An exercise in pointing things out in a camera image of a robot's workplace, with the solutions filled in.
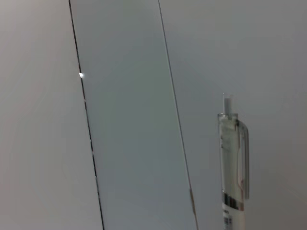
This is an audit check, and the silver ballpoint pen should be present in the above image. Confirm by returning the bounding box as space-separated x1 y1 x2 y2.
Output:
217 92 250 230

